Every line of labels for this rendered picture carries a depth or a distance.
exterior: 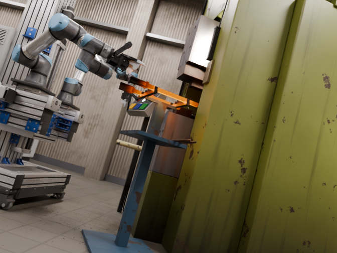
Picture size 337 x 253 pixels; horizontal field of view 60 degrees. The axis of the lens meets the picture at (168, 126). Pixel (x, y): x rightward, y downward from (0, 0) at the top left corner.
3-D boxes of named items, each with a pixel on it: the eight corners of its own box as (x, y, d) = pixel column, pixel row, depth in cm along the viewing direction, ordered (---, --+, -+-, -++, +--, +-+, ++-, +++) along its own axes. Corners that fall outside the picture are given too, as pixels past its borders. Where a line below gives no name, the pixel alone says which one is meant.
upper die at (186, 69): (183, 73, 233) (186, 62, 234) (176, 79, 252) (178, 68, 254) (229, 90, 243) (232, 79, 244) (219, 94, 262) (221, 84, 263)
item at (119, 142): (116, 144, 257) (117, 138, 258) (115, 144, 262) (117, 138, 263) (162, 157, 267) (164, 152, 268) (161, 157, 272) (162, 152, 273)
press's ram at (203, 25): (191, 57, 221) (205, 9, 227) (177, 70, 258) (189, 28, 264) (240, 76, 231) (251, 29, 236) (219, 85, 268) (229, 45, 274)
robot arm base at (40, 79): (18, 80, 202) (23, 67, 203) (30, 86, 217) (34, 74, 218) (38, 85, 200) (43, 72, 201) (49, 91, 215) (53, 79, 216)
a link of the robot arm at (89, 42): (79, 46, 159) (86, 32, 159) (98, 57, 163) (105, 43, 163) (79, 45, 152) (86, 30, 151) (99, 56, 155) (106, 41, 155)
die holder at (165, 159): (152, 170, 207) (169, 111, 213) (142, 167, 244) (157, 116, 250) (222, 190, 220) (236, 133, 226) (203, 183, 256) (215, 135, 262)
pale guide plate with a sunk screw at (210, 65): (206, 81, 210) (212, 59, 212) (201, 84, 218) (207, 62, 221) (209, 82, 210) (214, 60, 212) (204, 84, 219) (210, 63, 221)
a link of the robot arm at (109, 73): (79, 43, 199) (105, 86, 171) (66, 35, 190) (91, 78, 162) (90, 30, 196) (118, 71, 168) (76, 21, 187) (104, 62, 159)
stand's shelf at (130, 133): (137, 133, 155) (138, 129, 155) (119, 133, 192) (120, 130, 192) (186, 148, 166) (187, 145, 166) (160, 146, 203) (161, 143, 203)
